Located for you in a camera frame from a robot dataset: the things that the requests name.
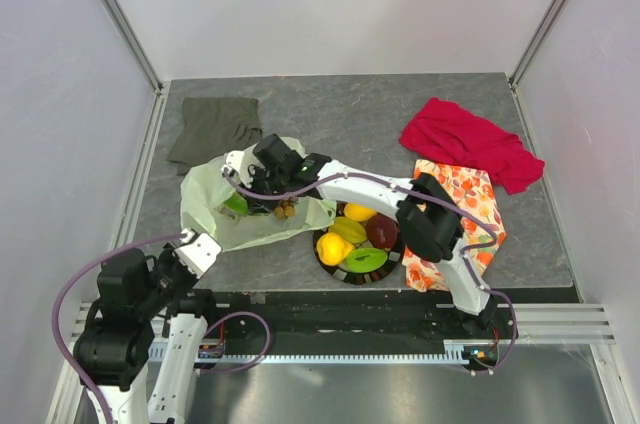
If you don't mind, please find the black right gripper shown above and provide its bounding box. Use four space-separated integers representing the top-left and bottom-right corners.
237 164 289 214

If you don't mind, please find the brown fake walnuts cluster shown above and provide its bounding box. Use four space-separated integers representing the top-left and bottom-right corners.
273 199 296 220

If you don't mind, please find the fake watermelon slice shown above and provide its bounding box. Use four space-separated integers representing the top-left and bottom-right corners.
223 193 248 215

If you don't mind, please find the pale green plastic bag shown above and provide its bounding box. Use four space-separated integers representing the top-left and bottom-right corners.
180 134 337 251

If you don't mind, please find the yellow fake pear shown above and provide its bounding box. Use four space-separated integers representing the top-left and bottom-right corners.
315 232 355 266

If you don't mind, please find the yellow orange fake mango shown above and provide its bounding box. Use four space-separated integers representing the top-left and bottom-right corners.
343 203 377 223

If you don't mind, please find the yellow fake starfruit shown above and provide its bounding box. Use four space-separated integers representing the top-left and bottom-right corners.
329 216 367 244

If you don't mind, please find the green fake starfruit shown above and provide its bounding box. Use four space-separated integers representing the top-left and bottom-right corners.
346 248 388 274

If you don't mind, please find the dark red fake apple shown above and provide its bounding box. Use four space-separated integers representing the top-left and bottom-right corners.
365 214 399 250

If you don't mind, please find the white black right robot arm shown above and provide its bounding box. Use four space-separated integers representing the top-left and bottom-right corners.
225 134 497 338

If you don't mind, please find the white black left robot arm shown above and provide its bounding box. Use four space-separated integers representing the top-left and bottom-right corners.
73 244 220 423

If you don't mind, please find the dark olive cloth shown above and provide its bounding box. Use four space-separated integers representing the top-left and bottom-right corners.
167 97 263 176

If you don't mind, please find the cream plate with dark rim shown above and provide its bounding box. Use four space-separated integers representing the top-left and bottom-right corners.
313 202 404 285

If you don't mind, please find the red cloth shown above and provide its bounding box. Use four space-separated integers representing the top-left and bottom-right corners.
399 97 545 195

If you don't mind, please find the orange floral cloth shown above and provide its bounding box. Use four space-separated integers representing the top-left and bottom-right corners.
402 159 506 292

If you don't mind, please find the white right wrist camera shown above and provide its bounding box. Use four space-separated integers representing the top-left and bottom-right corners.
221 150 263 189

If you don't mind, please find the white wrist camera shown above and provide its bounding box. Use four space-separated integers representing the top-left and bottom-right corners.
175 229 222 279
221 150 263 189

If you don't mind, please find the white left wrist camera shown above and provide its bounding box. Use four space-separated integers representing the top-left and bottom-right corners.
175 229 222 279

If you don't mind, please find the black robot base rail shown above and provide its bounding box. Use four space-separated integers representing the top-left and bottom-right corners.
207 289 516 355

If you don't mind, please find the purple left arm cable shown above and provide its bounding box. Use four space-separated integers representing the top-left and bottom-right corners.
51 229 272 424

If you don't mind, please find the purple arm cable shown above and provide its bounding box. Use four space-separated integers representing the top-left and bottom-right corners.
222 169 519 377
51 229 272 424

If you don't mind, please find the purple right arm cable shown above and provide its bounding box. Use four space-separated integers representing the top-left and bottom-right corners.
222 169 519 377

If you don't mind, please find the grey slotted cable duct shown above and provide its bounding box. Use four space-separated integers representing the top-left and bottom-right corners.
149 338 496 364

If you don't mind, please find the left aluminium frame post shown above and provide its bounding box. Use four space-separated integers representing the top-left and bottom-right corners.
100 0 164 93

